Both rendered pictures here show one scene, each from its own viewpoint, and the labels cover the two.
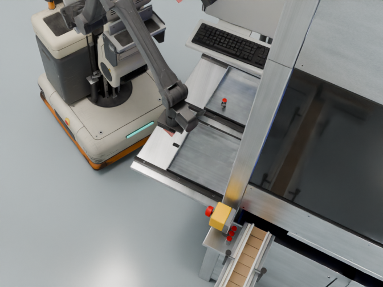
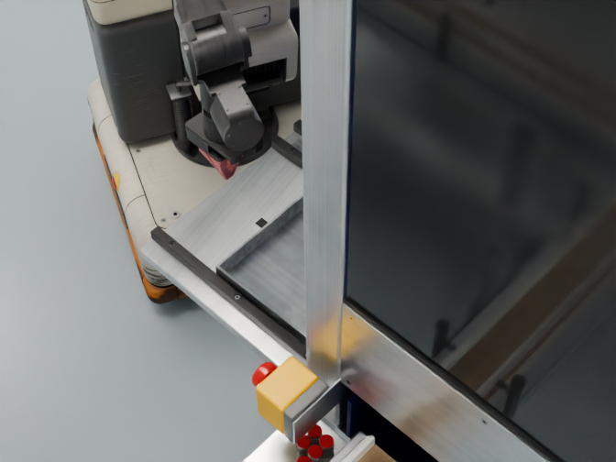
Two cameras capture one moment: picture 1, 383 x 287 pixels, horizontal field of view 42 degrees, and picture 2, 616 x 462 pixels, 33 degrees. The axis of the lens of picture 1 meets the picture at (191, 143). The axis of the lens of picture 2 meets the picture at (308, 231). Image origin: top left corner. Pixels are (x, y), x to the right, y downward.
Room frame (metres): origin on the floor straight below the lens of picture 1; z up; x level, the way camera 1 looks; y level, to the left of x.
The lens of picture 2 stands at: (0.08, -0.47, 2.27)
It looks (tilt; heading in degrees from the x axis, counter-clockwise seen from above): 52 degrees down; 25
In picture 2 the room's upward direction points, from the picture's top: 1 degrees counter-clockwise
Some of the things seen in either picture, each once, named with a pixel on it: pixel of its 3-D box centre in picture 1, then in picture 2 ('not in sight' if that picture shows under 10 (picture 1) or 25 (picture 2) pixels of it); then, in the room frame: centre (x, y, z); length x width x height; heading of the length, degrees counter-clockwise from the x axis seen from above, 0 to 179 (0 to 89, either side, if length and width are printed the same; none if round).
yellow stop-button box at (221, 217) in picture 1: (221, 217); (291, 398); (0.71, -0.15, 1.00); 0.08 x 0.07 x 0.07; 71
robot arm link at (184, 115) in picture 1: (182, 109); (229, 89); (0.95, 0.05, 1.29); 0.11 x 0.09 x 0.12; 47
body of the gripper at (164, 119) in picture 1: (173, 117); (223, 120); (0.98, 0.08, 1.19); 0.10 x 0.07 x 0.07; 70
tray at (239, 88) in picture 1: (251, 103); not in sight; (1.31, -0.23, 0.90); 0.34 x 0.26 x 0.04; 71
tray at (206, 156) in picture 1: (218, 162); (348, 281); (0.99, -0.12, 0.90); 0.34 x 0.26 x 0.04; 72
